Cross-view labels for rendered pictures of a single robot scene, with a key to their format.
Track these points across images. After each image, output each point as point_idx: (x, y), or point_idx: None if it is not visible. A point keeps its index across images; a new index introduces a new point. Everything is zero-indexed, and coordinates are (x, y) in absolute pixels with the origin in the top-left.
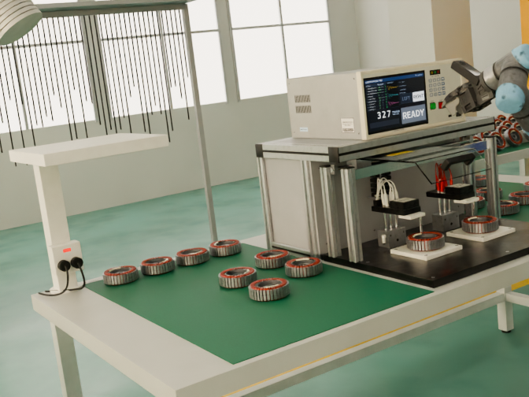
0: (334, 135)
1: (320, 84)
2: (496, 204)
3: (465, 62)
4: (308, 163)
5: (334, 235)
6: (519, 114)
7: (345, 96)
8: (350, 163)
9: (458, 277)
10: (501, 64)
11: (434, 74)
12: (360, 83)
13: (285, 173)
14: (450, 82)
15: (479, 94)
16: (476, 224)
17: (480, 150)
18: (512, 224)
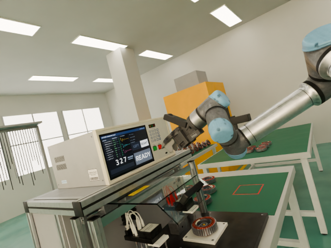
0: (85, 184)
1: (69, 146)
2: (203, 202)
3: (172, 114)
4: (61, 216)
5: None
6: (228, 142)
7: (88, 151)
8: (99, 207)
9: None
10: (203, 107)
11: (151, 127)
12: (96, 139)
13: (47, 225)
14: (162, 131)
15: (187, 133)
16: (204, 229)
17: (188, 170)
18: (219, 216)
